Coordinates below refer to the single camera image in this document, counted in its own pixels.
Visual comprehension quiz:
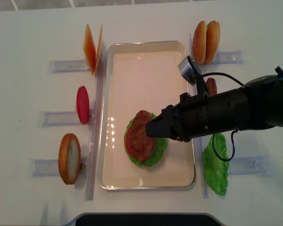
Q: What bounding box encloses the orange cheese slice right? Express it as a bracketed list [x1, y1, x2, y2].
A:
[95, 25, 102, 75]

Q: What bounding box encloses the clear acrylic rack left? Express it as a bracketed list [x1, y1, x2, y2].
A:
[29, 43, 107, 200]

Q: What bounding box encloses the orange cheese slice left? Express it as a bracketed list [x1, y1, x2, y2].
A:
[83, 24, 96, 75]

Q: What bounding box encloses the green lettuce leaf standing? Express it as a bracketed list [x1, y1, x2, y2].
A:
[203, 133, 229, 195]

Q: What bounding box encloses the sesame bun top left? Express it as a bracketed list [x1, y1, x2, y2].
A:
[192, 21, 207, 64]

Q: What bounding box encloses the brown meat patty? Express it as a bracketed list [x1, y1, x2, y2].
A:
[129, 110, 157, 163]
[206, 78, 217, 96]

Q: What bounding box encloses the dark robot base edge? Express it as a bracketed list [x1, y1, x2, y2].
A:
[70, 213, 222, 226]

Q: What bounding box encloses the bun slice standing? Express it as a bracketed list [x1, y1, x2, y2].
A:
[58, 133, 81, 185]

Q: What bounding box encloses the sesame bun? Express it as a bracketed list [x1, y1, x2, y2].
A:
[205, 21, 220, 65]
[192, 21, 207, 64]

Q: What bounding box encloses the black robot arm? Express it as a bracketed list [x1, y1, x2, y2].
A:
[146, 67, 283, 142]

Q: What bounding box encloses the clear acrylic rack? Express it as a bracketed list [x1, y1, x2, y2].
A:
[188, 32, 271, 199]
[29, 43, 107, 200]

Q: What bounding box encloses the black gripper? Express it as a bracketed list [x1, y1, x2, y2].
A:
[146, 92, 209, 142]

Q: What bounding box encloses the green lettuce leaf on tray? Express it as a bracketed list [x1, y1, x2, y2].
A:
[124, 112, 168, 167]

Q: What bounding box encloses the orange cheese slice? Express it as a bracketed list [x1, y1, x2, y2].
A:
[83, 24, 96, 75]
[95, 25, 102, 75]

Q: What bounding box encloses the red tomato slice on tray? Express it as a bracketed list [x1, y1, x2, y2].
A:
[125, 127, 133, 156]

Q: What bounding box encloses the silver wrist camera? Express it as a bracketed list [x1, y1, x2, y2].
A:
[178, 56, 201, 86]

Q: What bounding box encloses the clear acrylic rack right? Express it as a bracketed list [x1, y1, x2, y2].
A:
[188, 32, 271, 199]

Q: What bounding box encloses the sesame bun top right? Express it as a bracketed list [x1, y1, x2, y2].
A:
[205, 21, 220, 65]

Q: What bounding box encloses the red tomato slice standing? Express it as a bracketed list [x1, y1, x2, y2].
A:
[76, 86, 90, 124]

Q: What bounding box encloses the white rectangular tray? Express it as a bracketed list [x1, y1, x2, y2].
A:
[97, 41, 195, 190]

